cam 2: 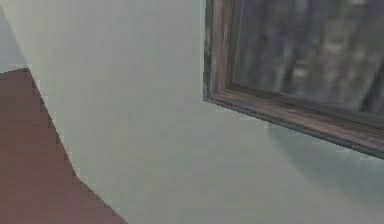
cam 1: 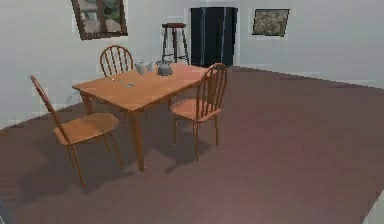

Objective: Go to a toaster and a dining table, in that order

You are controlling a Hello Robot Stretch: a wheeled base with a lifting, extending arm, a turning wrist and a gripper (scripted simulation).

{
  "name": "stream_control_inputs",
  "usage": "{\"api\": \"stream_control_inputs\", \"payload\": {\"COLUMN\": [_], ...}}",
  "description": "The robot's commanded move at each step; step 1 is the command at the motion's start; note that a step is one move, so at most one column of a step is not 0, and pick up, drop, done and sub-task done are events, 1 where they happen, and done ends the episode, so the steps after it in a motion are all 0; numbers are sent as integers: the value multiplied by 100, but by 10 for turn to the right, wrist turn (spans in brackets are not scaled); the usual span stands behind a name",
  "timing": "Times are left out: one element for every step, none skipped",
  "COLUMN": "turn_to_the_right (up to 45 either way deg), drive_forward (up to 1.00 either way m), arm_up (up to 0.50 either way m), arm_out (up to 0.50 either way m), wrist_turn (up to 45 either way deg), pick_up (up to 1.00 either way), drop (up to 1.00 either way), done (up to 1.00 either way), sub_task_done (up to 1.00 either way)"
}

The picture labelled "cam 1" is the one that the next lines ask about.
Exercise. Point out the black framed wall picture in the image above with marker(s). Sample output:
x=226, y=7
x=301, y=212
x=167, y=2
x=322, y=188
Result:
x=270, y=22

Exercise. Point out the grey kettle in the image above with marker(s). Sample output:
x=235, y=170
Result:
x=164, y=69

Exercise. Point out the orange wooden spindle chair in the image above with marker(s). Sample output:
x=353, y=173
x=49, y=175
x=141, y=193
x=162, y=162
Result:
x=85, y=128
x=196, y=108
x=115, y=61

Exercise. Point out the small grey cup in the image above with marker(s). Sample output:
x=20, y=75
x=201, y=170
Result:
x=151, y=66

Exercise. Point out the dark doorway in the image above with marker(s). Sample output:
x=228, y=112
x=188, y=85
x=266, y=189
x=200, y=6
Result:
x=213, y=36

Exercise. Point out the brown framed window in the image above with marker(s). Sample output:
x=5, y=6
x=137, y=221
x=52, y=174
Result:
x=100, y=16

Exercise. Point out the small grey flat dish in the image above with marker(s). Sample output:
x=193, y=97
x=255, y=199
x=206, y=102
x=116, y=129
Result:
x=129, y=85

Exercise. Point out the dark wooden bar stool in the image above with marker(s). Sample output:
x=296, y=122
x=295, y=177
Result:
x=174, y=40

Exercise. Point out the orange wooden dining table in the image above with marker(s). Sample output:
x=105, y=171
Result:
x=146, y=90

